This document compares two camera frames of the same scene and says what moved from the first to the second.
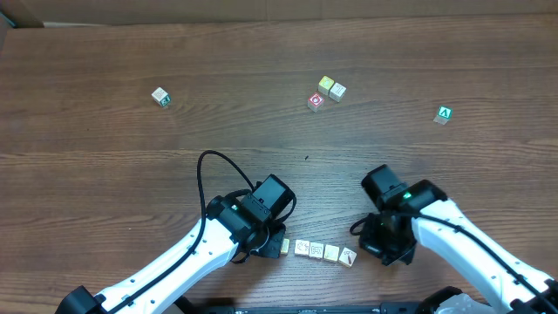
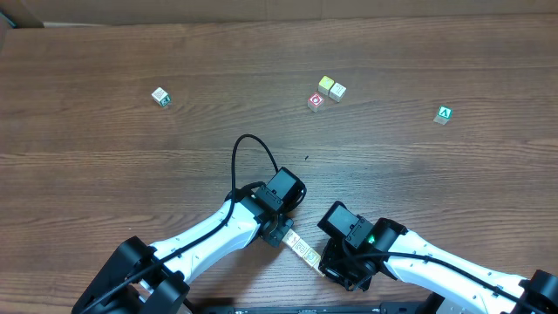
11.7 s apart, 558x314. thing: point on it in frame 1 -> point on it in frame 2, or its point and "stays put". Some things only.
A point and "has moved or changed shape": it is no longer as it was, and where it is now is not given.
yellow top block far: x=324 y=85 stays put
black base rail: x=347 y=308 stays put
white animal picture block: x=302 y=248 stays put
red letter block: x=315 y=101 stays put
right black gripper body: x=383 y=248 -> x=333 y=265
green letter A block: x=445 y=113 stays put
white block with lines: x=336 y=92 stays put
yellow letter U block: x=285 y=246 -> x=290 y=238
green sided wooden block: x=160 y=96 stays put
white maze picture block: x=316 y=249 has moved or changed shape
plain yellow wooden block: x=331 y=252 has moved or changed shape
